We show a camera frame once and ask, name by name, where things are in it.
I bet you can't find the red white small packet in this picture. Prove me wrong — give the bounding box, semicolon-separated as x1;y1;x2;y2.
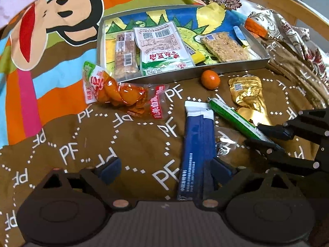
148;83;171;120

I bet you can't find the pink bed sheet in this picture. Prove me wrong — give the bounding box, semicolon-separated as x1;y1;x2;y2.
0;0;78;29

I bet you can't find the blue white packet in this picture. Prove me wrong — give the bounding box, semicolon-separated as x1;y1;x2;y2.
177;100;215;209

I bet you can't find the yellow snack packet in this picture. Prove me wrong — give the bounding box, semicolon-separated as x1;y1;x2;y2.
189;45;206;63

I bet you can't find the gold foil snack packet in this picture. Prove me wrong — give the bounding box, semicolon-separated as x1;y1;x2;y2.
228;75;273;125

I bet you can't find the clear plastic wrapper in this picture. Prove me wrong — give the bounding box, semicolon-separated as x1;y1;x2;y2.
214;129;239;157

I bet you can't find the dinosaur printed cloth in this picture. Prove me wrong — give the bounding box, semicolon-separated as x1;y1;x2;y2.
103;5;257;65

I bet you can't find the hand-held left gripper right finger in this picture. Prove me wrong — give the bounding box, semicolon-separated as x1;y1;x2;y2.
203;157;299;209

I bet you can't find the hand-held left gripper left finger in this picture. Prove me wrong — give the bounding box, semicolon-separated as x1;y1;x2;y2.
35;157;131;210

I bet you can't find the metal tray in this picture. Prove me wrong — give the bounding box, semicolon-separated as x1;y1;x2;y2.
96;4;269;83

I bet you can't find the green sausage stick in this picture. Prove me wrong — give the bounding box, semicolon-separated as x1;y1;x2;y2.
208;98;283;150

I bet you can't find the rice cracker packet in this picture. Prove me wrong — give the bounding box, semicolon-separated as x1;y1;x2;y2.
199;31;251;63

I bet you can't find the floral satin quilt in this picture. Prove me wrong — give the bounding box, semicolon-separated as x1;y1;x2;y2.
211;0;329;83

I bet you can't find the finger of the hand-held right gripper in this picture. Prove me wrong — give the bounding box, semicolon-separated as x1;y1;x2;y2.
244;138;323;171
257;120;295;141

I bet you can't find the monkey printed blanket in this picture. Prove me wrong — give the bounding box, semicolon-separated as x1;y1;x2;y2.
0;0;329;247

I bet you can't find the orange snack packet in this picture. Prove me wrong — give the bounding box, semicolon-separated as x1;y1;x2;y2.
82;61;149;114

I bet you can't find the tangerine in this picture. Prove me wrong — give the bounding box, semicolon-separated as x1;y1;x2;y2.
200;69;221;90

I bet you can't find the white green snack packet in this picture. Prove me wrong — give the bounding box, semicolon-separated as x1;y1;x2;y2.
132;22;195;76

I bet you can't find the clear peanut bar packet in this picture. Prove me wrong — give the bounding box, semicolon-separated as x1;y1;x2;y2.
113;31;140;79

